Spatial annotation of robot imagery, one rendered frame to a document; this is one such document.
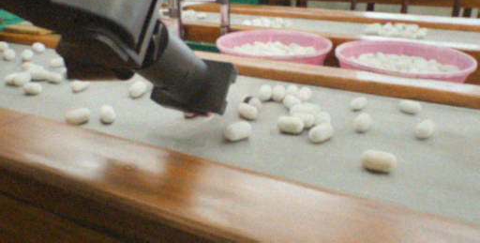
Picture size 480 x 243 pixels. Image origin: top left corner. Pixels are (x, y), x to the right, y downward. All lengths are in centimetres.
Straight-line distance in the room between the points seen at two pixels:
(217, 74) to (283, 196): 18
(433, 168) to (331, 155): 11
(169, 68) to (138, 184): 12
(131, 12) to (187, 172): 16
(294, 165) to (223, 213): 14
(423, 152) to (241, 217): 26
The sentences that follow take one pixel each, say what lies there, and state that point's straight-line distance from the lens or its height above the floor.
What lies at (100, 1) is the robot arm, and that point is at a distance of 31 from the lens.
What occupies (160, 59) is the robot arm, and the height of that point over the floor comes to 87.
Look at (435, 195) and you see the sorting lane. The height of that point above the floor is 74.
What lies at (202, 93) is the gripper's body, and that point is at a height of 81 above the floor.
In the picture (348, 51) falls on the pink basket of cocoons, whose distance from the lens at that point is 87.
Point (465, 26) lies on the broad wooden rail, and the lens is 131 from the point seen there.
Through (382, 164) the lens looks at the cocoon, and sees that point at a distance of 42.
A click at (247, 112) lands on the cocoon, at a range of 51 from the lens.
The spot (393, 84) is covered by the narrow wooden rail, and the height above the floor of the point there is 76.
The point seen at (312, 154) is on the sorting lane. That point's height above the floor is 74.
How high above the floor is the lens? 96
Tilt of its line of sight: 23 degrees down
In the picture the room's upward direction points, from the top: straight up
